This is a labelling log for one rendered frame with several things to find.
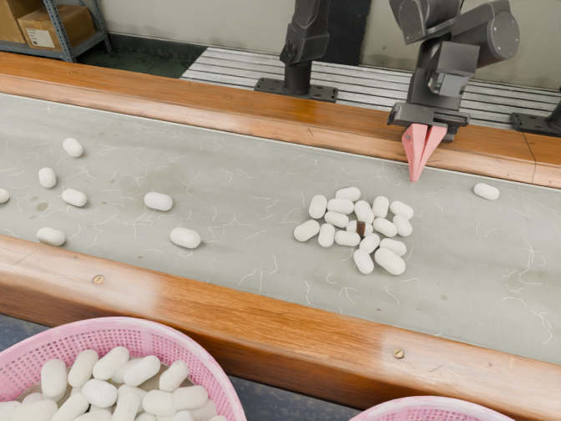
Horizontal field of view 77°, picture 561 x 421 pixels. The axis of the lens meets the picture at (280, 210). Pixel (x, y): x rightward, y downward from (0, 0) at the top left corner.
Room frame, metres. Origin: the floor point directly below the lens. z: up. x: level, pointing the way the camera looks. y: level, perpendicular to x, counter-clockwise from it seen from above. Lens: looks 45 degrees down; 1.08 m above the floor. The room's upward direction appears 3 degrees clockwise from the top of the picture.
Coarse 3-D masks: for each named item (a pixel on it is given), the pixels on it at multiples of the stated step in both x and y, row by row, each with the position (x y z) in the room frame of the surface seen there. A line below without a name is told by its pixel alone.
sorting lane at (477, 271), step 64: (0, 128) 0.49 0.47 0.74; (64, 128) 0.50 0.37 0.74; (128, 128) 0.51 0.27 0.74; (192, 128) 0.52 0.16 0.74; (128, 192) 0.35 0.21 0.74; (192, 192) 0.36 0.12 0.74; (256, 192) 0.37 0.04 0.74; (320, 192) 0.38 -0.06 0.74; (384, 192) 0.38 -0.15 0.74; (448, 192) 0.39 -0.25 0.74; (512, 192) 0.40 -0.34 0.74; (128, 256) 0.24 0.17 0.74; (192, 256) 0.25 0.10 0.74; (256, 256) 0.25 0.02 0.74; (320, 256) 0.26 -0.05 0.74; (448, 256) 0.27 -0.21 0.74; (512, 256) 0.28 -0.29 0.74; (384, 320) 0.18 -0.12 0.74; (448, 320) 0.19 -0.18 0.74; (512, 320) 0.19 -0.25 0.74
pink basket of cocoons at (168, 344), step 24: (48, 336) 0.13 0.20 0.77; (96, 336) 0.14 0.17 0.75; (120, 336) 0.14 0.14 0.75; (144, 336) 0.14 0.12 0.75; (168, 336) 0.14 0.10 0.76; (0, 360) 0.11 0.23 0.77; (24, 360) 0.11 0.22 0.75; (48, 360) 0.12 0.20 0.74; (72, 360) 0.13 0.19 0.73; (168, 360) 0.13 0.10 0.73; (192, 360) 0.12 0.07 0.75; (0, 384) 0.10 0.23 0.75; (24, 384) 0.10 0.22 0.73; (216, 384) 0.10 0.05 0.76; (216, 408) 0.09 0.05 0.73; (240, 408) 0.08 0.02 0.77
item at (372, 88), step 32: (192, 64) 0.93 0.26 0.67; (224, 64) 0.94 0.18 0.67; (256, 64) 0.96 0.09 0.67; (320, 64) 0.98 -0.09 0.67; (352, 96) 0.81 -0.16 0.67; (384, 96) 0.82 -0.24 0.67; (480, 96) 0.85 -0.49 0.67; (512, 96) 0.86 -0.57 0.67; (544, 96) 0.87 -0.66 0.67; (512, 128) 0.71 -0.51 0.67
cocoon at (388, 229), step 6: (378, 222) 0.31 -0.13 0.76; (384, 222) 0.31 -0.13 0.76; (390, 222) 0.31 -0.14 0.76; (378, 228) 0.30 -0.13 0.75; (384, 228) 0.30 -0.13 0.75; (390, 228) 0.30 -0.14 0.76; (396, 228) 0.30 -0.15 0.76; (384, 234) 0.30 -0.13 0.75; (390, 234) 0.29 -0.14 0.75; (396, 234) 0.30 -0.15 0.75
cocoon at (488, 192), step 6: (480, 186) 0.39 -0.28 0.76; (486, 186) 0.39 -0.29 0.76; (492, 186) 0.39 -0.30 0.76; (474, 192) 0.39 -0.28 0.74; (480, 192) 0.38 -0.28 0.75; (486, 192) 0.38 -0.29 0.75; (492, 192) 0.38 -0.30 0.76; (498, 192) 0.38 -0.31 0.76; (486, 198) 0.38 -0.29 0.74; (492, 198) 0.38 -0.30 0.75
